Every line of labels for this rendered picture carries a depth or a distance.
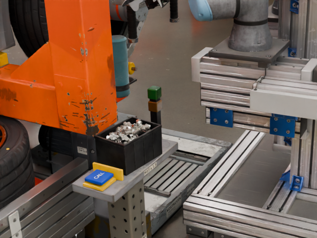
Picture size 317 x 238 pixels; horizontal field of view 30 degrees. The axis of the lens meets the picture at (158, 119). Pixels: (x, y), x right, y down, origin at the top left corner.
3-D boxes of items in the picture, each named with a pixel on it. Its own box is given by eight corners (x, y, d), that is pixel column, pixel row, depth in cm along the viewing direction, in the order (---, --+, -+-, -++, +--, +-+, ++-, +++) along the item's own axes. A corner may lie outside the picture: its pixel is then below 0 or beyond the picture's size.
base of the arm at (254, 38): (278, 41, 208) (279, 13, 204) (264, 54, 196) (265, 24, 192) (237, 37, 215) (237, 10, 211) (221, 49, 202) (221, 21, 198)
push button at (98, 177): (97, 174, 200) (96, 168, 200) (114, 179, 197) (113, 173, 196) (84, 183, 195) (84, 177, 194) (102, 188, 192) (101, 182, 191)
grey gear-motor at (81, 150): (53, 166, 287) (44, 99, 272) (125, 186, 266) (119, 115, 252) (27, 183, 273) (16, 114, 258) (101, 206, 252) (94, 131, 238)
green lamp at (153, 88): (153, 95, 220) (152, 85, 219) (162, 96, 219) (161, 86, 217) (147, 98, 217) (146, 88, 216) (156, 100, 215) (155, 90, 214)
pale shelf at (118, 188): (140, 140, 231) (140, 133, 230) (179, 148, 223) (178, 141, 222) (72, 191, 198) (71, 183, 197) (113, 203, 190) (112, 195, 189)
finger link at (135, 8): (127, 17, 222) (148, 6, 223) (120, 3, 219) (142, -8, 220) (124, 15, 225) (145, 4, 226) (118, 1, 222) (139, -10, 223)
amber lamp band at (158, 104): (153, 107, 223) (153, 97, 221) (162, 109, 221) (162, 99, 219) (147, 111, 219) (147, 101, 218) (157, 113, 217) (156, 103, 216)
